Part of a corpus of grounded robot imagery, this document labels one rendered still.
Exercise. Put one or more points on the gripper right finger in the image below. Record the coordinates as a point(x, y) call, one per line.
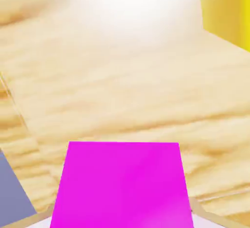
point(201, 221)

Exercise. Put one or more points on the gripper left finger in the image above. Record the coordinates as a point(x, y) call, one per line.
point(42, 222)

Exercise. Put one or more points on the small magenta cube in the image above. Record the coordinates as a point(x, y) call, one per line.
point(123, 187)

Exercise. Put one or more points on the large yellow box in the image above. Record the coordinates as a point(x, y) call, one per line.
point(228, 7)

